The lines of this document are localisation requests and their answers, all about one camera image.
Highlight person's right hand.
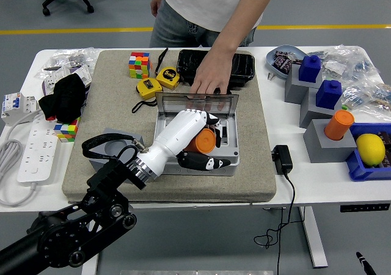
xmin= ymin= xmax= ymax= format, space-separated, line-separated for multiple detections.
xmin=150 ymin=0 xmax=163 ymax=18

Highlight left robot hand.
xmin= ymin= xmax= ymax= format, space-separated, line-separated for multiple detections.
xmin=139 ymin=109 xmax=232 ymax=178

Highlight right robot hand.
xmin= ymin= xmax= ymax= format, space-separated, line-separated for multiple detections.
xmin=356 ymin=251 xmax=378 ymax=275

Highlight person's left hand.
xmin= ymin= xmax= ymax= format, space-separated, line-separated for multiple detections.
xmin=189 ymin=54 xmax=230 ymax=111

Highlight orange cylinder battery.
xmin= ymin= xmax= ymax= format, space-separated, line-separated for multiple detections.
xmin=185 ymin=127 xmax=216 ymax=154
xmin=324 ymin=109 xmax=355 ymax=141

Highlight grey junction box clear lid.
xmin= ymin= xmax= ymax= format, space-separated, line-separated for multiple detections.
xmin=150 ymin=92 xmax=240 ymax=177

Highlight black bag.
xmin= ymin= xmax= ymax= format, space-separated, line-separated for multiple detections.
xmin=176 ymin=49 xmax=255 ymax=95

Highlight yellow tape measure 5m print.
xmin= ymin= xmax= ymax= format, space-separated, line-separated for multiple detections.
xmin=154 ymin=47 xmax=181 ymax=89

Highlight grey-brown mat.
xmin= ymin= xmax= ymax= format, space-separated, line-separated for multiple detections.
xmin=62 ymin=49 xmax=277 ymax=205

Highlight person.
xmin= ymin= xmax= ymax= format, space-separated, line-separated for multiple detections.
xmin=148 ymin=0 xmax=281 ymax=111

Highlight yellow tape measure small label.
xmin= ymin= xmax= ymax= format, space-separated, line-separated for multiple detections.
xmin=131 ymin=77 xmax=164 ymax=114

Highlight black table control panel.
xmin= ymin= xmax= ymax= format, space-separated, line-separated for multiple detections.
xmin=340 ymin=203 xmax=391 ymax=213

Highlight white table leg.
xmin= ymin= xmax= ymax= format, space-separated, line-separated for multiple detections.
xmin=81 ymin=252 xmax=100 ymax=275
xmin=298 ymin=206 xmax=329 ymax=269

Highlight blue-grey dish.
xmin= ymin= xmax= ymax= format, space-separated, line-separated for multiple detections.
xmin=265 ymin=45 xmax=308 ymax=80

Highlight colourful puzzle cube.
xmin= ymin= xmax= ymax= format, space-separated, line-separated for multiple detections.
xmin=54 ymin=117 xmax=82 ymax=143
xmin=128 ymin=51 xmax=152 ymax=79

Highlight grey holder block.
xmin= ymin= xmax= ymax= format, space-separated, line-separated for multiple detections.
xmin=302 ymin=119 xmax=358 ymax=164
xmin=88 ymin=127 xmax=145 ymax=166
xmin=299 ymin=88 xmax=343 ymax=129
xmin=284 ymin=64 xmax=323 ymax=105

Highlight dark snack packets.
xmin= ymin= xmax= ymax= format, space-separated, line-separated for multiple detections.
xmin=272 ymin=50 xmax=302 ymax=73

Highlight blue storage bin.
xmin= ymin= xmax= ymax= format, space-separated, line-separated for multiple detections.
xmin=345 ymin=122 xmax=391 ymax=182

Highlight clear bag of parts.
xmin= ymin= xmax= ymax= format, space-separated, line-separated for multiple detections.
xmin=340 ymin=81 xmax=391 ymax=120
xmin=45 ymin=47 xmax=100 ymax=71
xmin=311 ymin=45 xmax=382 ymax=83

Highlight blue bottle-shaped block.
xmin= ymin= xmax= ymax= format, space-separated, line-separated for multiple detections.
xmin=315 ymin=79 xmax=342 ymax=110
xmin=298 ymin=55 xmax=323 ymax=83

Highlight black power adapter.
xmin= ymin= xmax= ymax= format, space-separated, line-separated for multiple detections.
xmin=271 ymin=144 xmax=293 ymax=175

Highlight yellow lemon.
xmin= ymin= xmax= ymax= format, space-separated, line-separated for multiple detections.
xmin=356 ymin=133 xmax=386 ymax=167

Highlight black cloth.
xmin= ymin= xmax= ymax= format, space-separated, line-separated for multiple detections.
xmin=38 ymin=74 xmax=87 ymax=123

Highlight white power strip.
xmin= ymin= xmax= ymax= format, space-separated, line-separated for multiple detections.
xmin=16 ymin=112 xmax=59 ymax=183

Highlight white circuit breaker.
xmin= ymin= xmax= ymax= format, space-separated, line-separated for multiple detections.
xmin=0 ymin=92 xmax=40 ymax=126

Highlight white wall socket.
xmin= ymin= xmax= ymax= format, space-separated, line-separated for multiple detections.
xmin=41 ymin=73 xmax=62 ymax=96
xmin=68 ymin=65 xmax=92 ymax=88

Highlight black adapter cord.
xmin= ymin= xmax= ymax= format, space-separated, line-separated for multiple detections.
xmin=254 ymin=170 xmax=296 ymax=275

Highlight white power strip cable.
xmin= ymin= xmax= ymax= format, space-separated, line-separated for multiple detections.
xmin=0 ymin=108 xmax=42 ymax=208

